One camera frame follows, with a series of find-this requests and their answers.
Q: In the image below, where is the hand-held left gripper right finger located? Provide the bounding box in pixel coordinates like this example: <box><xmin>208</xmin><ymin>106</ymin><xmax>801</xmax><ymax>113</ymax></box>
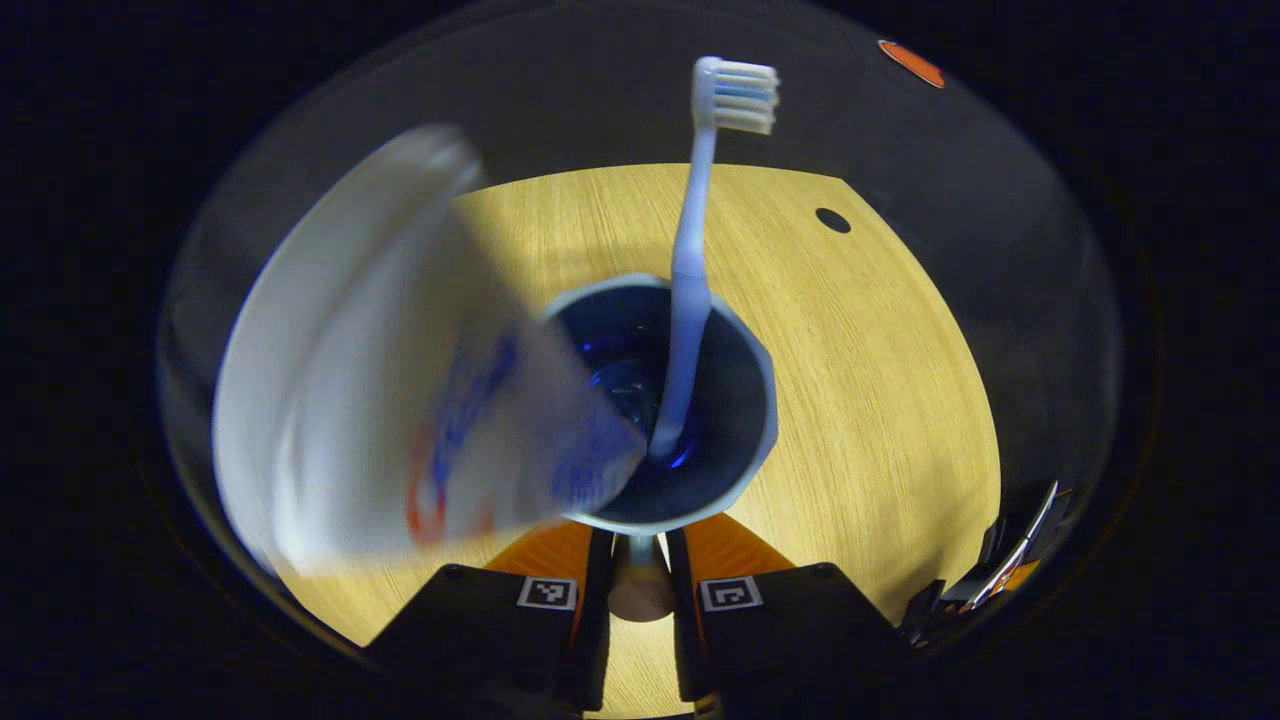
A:
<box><xmin>667</xmin><ymin>513</ymin><xmax>911</xmax><ymax>706</ymax></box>

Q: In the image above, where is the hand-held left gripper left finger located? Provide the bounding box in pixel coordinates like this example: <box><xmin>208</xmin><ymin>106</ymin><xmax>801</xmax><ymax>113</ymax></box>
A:
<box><xmin>365</xmin><ymin>525</ymin><xmax>613</xmax><ymax>716</ymax></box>

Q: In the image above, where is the light blue cup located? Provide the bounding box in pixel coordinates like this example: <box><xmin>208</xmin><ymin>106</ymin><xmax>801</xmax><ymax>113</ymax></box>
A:
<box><xmin>540</xmin><ymin>273</ymin><xmax>779</xmax><ymax>623</ymax></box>

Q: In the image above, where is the white toothbrush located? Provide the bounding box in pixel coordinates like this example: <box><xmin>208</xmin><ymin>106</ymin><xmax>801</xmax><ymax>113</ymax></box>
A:
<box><xmin>648</xmin><ymin>57</ymin><xmax>780</xmax><ymax>461</ymax></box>

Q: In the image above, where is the white toothpaste tube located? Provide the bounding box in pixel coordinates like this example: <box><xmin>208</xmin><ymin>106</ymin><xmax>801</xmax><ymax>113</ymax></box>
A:
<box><xmin>212</xmin><ymin>124</ymin><xmax>648</xmax><ymax>576</ymax></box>

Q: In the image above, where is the wooden desktop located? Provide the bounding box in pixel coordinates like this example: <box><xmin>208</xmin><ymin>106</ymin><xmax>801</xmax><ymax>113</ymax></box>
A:
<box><xmin>270</xmin><ymin>163</ymin><xmax>1002</xmax><ymax>716</ymax></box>

